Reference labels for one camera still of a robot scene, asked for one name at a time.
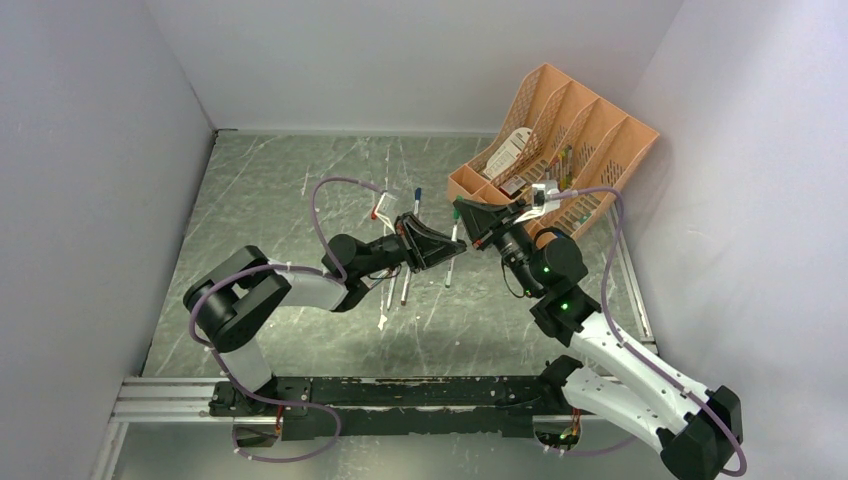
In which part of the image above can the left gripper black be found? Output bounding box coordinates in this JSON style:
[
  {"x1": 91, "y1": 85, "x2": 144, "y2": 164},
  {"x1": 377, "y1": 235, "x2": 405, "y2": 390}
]
[{"x1": 356, "y1": 213, "x2": 467, "y2": 279}]

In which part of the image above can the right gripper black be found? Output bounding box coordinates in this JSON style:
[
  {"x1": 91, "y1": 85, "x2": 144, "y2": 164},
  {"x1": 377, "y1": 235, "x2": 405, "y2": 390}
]
[{"x1": 456, "y1": 199, "x2": 543, "y2": 298}]

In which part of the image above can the white pen blue cap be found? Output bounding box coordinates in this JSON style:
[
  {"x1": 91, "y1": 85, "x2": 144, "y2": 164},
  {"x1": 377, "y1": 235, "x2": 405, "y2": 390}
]
[{"x1": 412, "y1": 187, "x2": 422, "y2": 217}]

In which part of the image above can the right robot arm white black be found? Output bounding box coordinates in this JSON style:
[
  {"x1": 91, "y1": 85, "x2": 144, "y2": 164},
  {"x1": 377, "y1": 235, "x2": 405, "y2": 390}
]
[{"x1": 453, "y1": 198, "x2": 744, "y2": 479}]

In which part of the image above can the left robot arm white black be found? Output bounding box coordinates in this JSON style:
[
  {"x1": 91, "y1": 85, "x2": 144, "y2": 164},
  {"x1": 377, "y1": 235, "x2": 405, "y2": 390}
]
[{"x1": 183, "y1": 213, "x2": 467, "y2": 416}]

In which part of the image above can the white pen grey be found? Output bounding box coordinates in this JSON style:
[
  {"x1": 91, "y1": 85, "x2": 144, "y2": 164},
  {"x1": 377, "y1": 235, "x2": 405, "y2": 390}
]
[{"x1": 385, "y1": 273, "x2": 399, "y2": 311}]

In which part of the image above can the white pen brown end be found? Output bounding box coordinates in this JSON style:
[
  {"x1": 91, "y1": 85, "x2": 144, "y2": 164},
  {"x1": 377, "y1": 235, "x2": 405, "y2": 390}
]
[{"x1": 400, "y1": 269, "x2": 412, "y2": 306}]

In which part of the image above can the pens bundle in organizer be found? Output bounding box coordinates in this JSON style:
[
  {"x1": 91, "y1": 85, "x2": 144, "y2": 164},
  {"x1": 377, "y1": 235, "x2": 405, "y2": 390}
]
[{"x1": 543, "y1": 144, "x2": 573, "y2": 190}]

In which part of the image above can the orange plastic file organizer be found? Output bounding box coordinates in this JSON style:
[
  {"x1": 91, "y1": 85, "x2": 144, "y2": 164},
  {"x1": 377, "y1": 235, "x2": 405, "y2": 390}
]
[{"x1": 446, "y1": 64, "x2": 659, "y2": 204}]

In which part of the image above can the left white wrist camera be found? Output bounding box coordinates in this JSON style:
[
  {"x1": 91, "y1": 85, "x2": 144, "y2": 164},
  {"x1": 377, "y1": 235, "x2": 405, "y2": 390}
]
[{"x1": 372, "y1": 191, "x2": 399, "y2": 230}]

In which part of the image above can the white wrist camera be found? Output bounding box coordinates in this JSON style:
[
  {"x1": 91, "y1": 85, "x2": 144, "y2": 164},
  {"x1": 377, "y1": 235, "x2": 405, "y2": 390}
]
[
  {"x1": 517, "y1": 180, "x2": 563, "y2": 222},
  {"x1": 372, "y1": 191, "x2": 399, "y2": 230}
]

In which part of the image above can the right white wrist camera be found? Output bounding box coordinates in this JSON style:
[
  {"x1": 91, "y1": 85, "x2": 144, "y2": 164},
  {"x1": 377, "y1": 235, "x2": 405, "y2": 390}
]
[{"x1": 517, "y1": 180, "x2": 563, "y2": 222}]

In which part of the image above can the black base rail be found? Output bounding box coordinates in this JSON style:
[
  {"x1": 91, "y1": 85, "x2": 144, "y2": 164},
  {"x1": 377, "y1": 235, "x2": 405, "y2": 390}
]
[{"x1": 208, "y1": 375, "x2": 575, "y2": 441}]

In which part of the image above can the aluminium frame rail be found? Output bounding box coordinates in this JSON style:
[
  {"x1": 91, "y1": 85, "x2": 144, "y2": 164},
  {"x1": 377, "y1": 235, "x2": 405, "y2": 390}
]
[{"x1": 90, "y1": 377, "x2": 218, "y2": 479}]

